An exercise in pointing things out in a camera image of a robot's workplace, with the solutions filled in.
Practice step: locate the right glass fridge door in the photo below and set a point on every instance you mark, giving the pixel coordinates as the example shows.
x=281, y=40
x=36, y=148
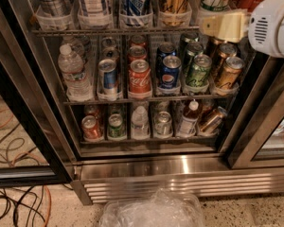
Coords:
x=261, y=144

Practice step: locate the stainless steel display fridge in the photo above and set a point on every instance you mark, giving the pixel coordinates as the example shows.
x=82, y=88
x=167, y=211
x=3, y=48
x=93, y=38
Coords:
x=108, y=169

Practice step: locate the clear water bottle middle shelf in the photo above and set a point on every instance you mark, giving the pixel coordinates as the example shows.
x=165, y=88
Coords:
x=74, y=74

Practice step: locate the green can rear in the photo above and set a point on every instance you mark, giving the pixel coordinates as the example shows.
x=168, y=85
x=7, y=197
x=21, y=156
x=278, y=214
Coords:
x=186, y=38

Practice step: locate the silver can rear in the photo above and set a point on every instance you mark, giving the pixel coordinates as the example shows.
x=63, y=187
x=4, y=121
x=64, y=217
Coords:
x=107, y=42

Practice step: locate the clear water bottle bottom shelf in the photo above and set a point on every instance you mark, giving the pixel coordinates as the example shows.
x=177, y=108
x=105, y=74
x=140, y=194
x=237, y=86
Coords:
x=140, y=123

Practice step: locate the red coca-cola can front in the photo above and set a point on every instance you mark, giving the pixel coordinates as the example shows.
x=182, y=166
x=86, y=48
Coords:
x=139, y=77

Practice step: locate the brown tea bottle white cap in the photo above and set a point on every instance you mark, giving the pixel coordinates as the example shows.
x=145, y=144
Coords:
x=189, y=118

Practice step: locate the green can front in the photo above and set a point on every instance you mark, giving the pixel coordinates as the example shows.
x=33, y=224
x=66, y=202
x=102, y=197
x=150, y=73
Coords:
x=198, y=71

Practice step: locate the blue pepsi can rear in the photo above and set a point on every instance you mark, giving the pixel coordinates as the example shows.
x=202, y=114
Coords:
x=163, y=50

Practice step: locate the blue pepsi can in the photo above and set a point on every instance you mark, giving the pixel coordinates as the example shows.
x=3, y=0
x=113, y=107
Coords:
x=169, y=72
x=163, y=50

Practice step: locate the silver can top shelf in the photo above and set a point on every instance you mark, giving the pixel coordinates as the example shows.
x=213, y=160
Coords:
x=56, y=8

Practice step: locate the gold can top shelf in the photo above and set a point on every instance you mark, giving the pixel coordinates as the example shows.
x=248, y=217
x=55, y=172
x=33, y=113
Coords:
x=173, y=11

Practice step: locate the orange can bottom shelf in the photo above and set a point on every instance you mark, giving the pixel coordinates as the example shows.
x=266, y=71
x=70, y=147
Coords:
x=91, y=127

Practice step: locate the water bottle rear middle shelf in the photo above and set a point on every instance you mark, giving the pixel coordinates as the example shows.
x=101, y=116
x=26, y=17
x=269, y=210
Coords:
x=76, y=45

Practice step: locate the open glass fridge door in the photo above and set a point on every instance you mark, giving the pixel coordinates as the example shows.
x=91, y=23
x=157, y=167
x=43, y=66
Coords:
x=33, y=147

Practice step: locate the silver can bottom shelf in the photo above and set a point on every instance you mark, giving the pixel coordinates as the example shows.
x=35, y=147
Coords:
x=162, y=123

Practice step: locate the tipped gold can bottom shelf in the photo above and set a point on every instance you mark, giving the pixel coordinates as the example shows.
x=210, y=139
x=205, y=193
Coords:
x=213, y=120

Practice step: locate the blue pepsi can front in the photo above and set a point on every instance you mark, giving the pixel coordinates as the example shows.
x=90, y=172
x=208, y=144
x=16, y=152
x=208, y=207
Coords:
x=169, y=72

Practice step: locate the gold can rear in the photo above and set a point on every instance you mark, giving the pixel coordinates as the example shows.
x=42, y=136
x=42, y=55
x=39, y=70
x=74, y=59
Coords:
x=212, y=45

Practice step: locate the clear plastic bag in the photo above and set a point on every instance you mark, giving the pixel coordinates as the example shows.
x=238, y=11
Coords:
x=162, y=209

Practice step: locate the clear water bottle shelf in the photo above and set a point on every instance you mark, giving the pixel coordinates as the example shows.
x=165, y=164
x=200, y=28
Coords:
x=74, y=74
x=140, y=123

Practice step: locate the silver can shelf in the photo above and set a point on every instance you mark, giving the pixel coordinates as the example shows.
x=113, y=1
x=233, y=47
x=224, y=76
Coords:
x=162, y=123
x=56, y=8

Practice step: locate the blue silver can front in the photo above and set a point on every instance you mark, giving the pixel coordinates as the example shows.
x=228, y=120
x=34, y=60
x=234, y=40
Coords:
x=107, y=77

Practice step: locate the gold can front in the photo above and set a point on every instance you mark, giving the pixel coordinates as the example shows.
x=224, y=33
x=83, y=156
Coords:
x=229, y=73

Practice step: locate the green can bottom shelf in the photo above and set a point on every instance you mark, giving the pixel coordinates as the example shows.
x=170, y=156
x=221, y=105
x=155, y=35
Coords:
x=116, y=125

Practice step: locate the red coca-cola can rear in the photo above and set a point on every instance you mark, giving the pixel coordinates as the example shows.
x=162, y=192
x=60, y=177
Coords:
x=138, y=40

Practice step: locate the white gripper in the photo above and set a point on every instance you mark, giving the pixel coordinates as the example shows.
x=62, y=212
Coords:
x=270, y=27

